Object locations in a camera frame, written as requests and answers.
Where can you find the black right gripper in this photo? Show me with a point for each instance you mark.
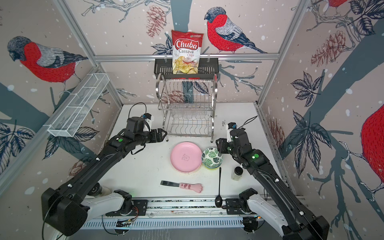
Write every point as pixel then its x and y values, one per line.
pixel 221 145

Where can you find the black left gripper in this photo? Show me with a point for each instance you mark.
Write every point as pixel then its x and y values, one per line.
pixel 155 138

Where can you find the green leaf pattern bowl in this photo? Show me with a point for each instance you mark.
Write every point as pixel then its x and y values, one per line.
pixel 212 158

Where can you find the pink plate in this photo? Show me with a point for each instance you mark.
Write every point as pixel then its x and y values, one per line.
pixel 186 157

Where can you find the lime green bowl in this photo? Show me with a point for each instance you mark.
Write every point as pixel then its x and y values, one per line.
pixel 215 168

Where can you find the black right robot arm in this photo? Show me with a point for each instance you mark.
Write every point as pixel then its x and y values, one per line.
pixel 288 216

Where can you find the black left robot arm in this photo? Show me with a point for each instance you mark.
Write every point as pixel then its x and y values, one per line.
pixel 67 210

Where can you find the silver two-tier dish rack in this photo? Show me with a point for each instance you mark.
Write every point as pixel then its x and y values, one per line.
pixel 188 103

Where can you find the small black lid jar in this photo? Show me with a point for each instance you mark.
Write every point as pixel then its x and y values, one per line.
pixel 237 173

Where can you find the pink cat paw spatula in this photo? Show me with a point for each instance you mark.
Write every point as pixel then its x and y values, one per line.
pixel 198 188

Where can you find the black spoon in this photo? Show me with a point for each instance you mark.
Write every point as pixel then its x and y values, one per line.
pixel 218 199

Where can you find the black lid jar left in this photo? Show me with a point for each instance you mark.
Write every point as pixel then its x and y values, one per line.
pixel 99 191

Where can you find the red cassava chips bag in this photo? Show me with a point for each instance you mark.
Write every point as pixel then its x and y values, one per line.
pixel 186 52

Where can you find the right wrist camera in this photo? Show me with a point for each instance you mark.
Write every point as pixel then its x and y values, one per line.
pixel 231 126

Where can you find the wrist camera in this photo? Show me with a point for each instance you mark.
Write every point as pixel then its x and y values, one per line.
pixel 148 118
pixel 231 126

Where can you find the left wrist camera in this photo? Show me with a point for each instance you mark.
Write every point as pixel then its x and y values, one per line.
pixel 148 118

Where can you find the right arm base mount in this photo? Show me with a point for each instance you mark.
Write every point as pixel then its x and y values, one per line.
pixel 237 207

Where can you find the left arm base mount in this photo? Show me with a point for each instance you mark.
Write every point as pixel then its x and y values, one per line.
pixel 138 208

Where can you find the black wall basket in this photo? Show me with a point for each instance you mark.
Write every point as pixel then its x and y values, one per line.
pixel 206 70

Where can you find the white wire mesh shelf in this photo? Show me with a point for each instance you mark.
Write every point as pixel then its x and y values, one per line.
pixel 71 118

